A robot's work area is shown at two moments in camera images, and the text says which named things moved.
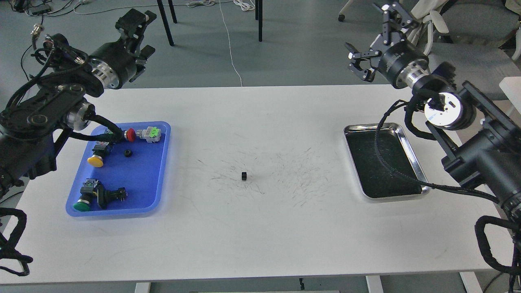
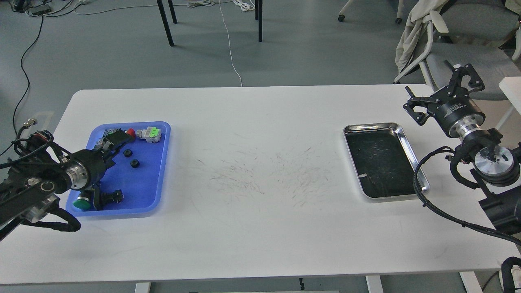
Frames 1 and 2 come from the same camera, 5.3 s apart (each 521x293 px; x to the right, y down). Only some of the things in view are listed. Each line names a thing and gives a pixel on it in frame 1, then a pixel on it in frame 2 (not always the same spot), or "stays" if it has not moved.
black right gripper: x=401 y=63 → x=457 y=116
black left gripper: x=113 y=63 → x=97 y=164
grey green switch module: x=152 y=134 stays
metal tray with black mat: x=373 y=180 stays
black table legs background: x=259 y=14 stays
